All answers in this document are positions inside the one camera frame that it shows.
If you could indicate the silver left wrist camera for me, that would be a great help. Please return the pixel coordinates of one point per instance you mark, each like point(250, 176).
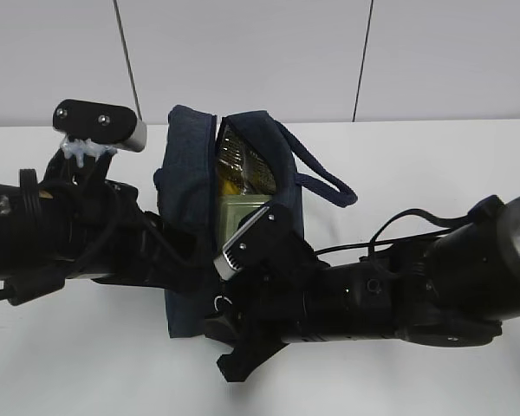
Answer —
point(101, 123)

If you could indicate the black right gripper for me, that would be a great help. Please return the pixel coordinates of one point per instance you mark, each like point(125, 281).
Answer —
point(257, 305)

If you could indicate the yellow pear shaped gourd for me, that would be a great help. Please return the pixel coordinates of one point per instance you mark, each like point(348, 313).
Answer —
point(226, 187)

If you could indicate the green lid glass container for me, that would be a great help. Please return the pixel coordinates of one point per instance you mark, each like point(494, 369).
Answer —
point(232, 209)

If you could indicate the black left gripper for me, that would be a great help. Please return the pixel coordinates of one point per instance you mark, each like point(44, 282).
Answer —
point(143, 251)

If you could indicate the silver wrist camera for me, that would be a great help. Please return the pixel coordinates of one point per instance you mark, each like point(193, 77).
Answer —
point(101, 123)
point(254, 240)

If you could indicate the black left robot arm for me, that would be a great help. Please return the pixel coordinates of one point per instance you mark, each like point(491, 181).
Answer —
point(96, 232)

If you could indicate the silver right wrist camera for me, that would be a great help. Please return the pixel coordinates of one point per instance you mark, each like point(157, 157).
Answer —
point(254, 240)

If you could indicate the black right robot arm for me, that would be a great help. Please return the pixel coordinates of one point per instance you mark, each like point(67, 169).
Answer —
point(453, 288)

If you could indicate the dark blue lunch bag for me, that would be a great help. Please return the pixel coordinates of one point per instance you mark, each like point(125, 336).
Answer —
point(188, 181)

